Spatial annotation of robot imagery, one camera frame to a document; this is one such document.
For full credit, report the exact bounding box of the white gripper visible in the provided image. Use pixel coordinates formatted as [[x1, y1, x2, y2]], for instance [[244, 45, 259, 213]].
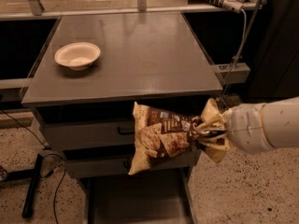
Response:
[[193, 102, 276, 155]]

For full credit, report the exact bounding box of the brown chip bag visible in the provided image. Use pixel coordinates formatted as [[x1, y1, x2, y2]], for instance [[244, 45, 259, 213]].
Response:
[[128, 103, 232, 175]]

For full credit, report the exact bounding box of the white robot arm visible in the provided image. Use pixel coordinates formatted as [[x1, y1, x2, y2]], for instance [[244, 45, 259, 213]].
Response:
[[195, 97, 299, 154]]

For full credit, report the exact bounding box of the middle grey drawer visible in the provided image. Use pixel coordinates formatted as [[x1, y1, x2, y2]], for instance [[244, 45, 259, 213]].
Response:
[[64, 145, 201, 179]]

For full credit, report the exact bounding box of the grey drawer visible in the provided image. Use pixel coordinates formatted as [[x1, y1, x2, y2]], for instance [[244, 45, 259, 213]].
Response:
[[85, 168, 198, 224], [38, 110, 135, 151], [64, 145, 201, 179]]

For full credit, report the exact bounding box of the bottom grey drawer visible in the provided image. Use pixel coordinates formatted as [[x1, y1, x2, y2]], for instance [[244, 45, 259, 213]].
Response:
[[85, 168, 198, 224]]

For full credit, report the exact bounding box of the top grey drawer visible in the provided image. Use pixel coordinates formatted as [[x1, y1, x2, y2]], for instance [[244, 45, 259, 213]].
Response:
[[38, 110, 135, 151]]

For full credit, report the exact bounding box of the grey drawer cabinet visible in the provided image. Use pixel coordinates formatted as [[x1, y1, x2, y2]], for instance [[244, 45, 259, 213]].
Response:
[[19, 11, 224, 224]]

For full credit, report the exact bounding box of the dark cabinet at right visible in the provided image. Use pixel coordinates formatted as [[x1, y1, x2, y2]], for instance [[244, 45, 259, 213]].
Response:
[[245, 0, 299, 100]]

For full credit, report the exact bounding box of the white paper bowl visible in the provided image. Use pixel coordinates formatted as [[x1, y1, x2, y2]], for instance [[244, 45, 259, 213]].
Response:
[[54, 42, 101, 71]]

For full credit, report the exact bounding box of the black metal floor stand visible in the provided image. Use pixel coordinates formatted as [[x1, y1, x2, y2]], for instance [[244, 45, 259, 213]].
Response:
[[0, 154, 43, 218]]

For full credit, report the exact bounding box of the grey metal rail bracket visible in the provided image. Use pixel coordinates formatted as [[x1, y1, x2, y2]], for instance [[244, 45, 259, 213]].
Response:
[[211, 63, 250, 85]]

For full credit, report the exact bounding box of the black middle drawer handle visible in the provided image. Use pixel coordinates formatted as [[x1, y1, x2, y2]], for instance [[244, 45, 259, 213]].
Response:
[[123, 161, 131, 169]]

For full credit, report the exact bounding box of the black drawer handle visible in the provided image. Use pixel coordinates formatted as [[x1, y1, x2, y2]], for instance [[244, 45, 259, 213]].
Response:
[[123, 161, 131, 169], [117, 127, 135, 135]]

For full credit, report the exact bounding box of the black top drawer handle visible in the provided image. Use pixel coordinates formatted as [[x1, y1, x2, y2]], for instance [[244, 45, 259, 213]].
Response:
[[117, 127, 135, 135]]

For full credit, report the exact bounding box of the white power cable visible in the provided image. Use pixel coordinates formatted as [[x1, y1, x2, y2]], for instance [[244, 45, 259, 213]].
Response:
[[218, 8, 249, 110]]

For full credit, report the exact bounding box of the black floor cable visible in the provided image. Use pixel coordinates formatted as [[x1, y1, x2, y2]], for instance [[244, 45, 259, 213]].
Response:
[[0, 109, 67, 224]]

